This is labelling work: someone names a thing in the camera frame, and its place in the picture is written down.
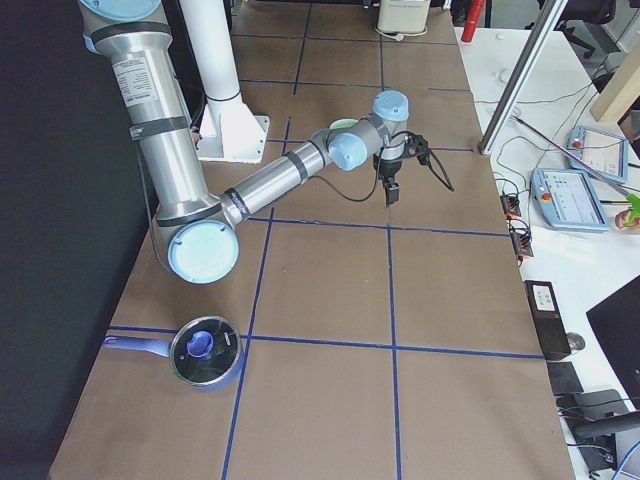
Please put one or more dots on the red cylinder bottle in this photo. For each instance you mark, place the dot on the red cylinder bottle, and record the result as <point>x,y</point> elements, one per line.
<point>476,9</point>

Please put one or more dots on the white chrome toaster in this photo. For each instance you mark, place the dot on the white chrome toaster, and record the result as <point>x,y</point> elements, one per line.
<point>401,18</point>

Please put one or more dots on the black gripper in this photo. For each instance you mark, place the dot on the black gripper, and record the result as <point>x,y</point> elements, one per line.
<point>387,169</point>

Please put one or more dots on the orange black connector block far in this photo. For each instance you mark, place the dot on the orange black connector block far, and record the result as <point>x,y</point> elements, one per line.
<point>511,206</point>

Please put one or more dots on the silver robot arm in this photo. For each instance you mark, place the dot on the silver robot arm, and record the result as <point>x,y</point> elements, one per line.
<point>198,226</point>

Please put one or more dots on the blue teach pendant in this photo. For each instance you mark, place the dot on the blue teach pendant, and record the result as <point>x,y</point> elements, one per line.
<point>567,200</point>
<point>605,152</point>

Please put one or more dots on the far blue teach pendant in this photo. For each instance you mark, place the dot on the far blue teach pendant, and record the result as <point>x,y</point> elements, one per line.
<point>605,152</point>

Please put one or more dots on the white pedestal column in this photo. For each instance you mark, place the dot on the white pedestal column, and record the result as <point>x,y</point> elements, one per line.
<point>229,130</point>

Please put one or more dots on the orange black connector block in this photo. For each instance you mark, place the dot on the orange black connector block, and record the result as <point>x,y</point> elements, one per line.
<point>511,206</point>
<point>521,239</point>

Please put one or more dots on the aluminium frame post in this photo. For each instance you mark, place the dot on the aluminium frame post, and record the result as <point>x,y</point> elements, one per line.
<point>544,25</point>

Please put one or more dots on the black power adapter box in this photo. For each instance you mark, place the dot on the black power adapter box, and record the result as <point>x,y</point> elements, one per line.
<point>547,320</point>

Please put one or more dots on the orange black connector block near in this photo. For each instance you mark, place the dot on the orange black connector block near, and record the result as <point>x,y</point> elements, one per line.
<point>521,239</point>

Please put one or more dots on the near blue teach pendant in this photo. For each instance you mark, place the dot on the near blue teach pendant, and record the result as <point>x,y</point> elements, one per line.
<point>567,200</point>

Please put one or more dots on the black monitor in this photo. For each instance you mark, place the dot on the black monitor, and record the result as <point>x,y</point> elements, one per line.
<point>615,324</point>

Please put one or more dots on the green bowl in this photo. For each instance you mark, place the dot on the green bowl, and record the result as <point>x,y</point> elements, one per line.
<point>343,123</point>

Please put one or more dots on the blue saucepan with glass lid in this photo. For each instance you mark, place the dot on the blue saucepan with glass lid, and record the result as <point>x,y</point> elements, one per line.
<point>207,353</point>

